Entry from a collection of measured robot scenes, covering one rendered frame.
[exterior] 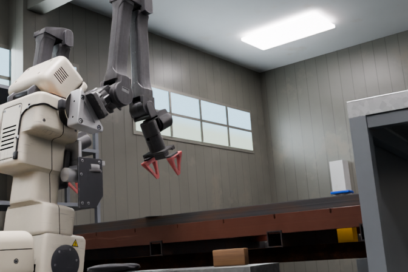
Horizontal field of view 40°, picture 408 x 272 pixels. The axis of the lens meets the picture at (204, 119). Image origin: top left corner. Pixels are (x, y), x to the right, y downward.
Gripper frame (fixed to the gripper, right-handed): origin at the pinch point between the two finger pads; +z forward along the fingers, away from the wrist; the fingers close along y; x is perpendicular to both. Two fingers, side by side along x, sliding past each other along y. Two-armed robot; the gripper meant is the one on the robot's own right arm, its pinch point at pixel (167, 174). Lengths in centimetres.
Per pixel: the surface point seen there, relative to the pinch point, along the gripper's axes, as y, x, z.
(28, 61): 350, -250, -73
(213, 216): -12.6, 0.1, 17.4
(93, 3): 360, -384, -116
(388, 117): -86, 18, -9
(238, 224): -24.5, 4.4, 19.5
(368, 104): -82, 17, -13
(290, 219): -42.3, 2.3, 20.4
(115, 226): 29.5, 5.0, 14.6
